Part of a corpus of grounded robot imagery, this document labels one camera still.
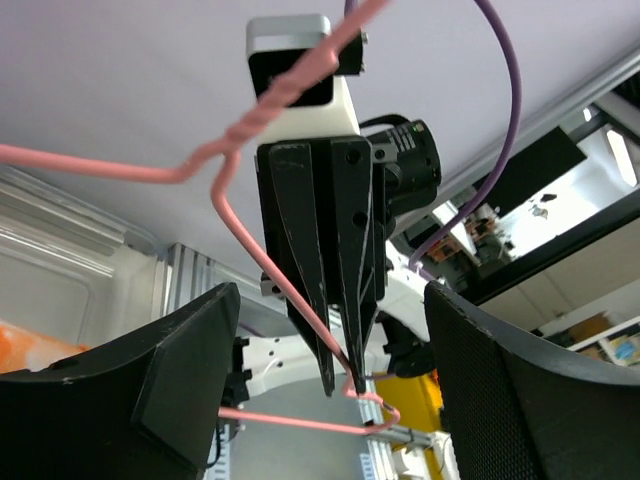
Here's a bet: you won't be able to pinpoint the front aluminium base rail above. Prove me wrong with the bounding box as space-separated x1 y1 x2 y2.
360 376 460 479

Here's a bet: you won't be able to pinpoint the orange white trousers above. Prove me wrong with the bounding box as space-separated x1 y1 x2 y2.
0 321 89 374

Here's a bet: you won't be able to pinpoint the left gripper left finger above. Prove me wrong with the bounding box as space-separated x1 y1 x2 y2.
1 283 240 479

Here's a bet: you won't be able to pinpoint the clear plastic bin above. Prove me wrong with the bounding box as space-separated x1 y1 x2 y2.
1 166 167 346

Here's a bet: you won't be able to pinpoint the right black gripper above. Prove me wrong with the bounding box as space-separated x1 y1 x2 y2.
256 135 388 393

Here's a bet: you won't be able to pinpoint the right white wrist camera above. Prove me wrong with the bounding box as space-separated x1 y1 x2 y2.
246 13 365 144

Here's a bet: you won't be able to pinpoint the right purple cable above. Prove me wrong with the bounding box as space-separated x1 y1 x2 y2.
344 0 524 281

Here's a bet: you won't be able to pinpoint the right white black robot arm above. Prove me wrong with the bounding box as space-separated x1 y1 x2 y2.
256 114 441 390

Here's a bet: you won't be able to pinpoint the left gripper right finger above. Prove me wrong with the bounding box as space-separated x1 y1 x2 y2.
424 283 639 479

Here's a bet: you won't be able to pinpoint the pink hanger with orange trousers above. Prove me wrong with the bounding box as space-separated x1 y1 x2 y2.
1 1 401 436

